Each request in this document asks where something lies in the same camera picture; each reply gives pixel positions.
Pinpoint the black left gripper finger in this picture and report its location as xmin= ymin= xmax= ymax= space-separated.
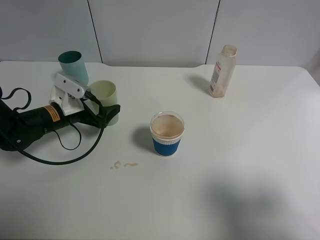
xmin=97 ymin=104 xmax=121 ymax=128

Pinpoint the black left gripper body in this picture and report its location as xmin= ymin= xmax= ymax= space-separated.
xmin=59 ymin=110 xmax=100 ymax=129

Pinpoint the pale green plastic cup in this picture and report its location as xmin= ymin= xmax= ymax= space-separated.
xmin=88 ymin=80 xmax=120 ymax=127

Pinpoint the clear plastic beverage bottle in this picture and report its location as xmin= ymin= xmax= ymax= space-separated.
xmin=209 ymin=45 xmax=237 ymax=98

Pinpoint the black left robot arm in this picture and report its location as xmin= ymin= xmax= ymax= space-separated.
xmin=0 ymin=87 xmax=121 ymax=152

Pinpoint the teal plastic cup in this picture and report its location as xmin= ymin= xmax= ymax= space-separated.
xmin=58 ymin=50 xmax=89 ymax=85

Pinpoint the brown spilled drink stain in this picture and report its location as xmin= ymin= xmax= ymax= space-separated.
xmin=109 ymin=160 xmax=138 ymax=170

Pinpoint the blue sleeved paper cup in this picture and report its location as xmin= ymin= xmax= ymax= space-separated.
xmin=149 ymin=111 xmax=185 ymax=157

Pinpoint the black left camera cable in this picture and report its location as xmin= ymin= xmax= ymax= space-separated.
xmin=0 ymin=87 xmax=106 ymax=166

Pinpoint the white wrist camera on mount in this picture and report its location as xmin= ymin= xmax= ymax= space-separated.
xmin=49 ymin=71 xmax=89 ymax=116

